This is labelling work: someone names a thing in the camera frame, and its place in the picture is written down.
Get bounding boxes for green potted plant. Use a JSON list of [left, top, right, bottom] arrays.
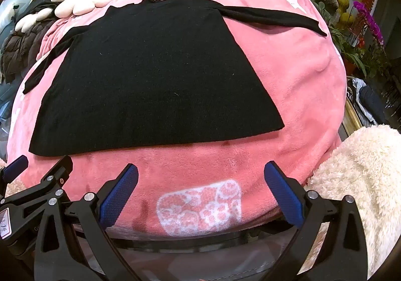
[[313, 0, 398, 81]]

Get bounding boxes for white fluffy blanket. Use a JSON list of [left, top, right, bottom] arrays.
[[305, 124, 401, 277]]

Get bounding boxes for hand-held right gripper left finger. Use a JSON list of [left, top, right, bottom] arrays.
[[34, 164, 141, 281]]

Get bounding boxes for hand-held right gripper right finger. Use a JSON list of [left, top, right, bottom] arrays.
[[264, 161, 369, 281]]

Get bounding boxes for golden metal frame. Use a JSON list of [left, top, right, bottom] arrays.
[[341, 107, 362, 139]]

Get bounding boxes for black knit sweater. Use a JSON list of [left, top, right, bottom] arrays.
[[23, 0, 328, 157]]

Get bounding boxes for dark brown puffer jacket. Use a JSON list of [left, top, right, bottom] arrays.
[[1, 20, 55, 83]]

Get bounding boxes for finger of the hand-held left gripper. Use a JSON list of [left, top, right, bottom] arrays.
[[0, 155, 73, 207], [0, 155, 29, 185]]

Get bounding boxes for purple orchid plant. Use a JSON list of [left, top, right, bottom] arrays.
[[352, 1, 385, 47]]

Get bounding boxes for small white flower pillow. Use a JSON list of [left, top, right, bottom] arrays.
[[15, 7, 54, 33]]

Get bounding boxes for pink printed fleece blanket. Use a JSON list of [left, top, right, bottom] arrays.
[[6, 0, 348, 238]]

